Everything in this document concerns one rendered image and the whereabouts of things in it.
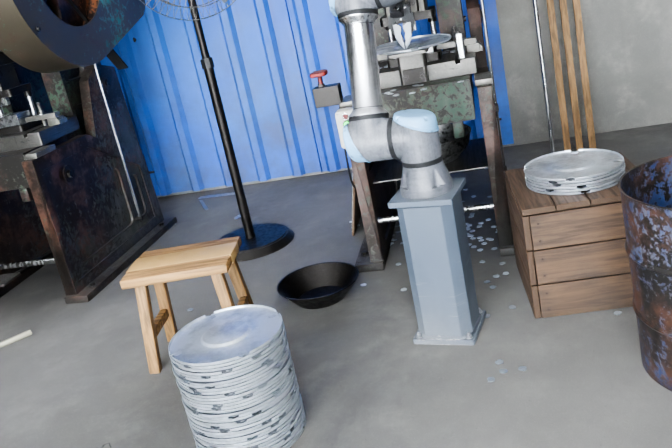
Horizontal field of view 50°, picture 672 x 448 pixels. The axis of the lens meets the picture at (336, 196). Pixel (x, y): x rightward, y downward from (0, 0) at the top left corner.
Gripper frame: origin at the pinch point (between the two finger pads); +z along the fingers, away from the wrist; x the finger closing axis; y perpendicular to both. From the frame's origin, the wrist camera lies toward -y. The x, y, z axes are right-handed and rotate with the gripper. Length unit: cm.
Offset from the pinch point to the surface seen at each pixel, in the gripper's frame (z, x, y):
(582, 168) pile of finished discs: 40, -50, -43
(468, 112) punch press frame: 26.6, -18.6, -1.5
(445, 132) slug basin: 42, -8, 37
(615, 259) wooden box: 64, -55, -56
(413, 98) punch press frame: 18.8, -0.3, -1.4
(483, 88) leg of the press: 17.9, -24.7, -7.6
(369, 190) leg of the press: 49, 20, -7
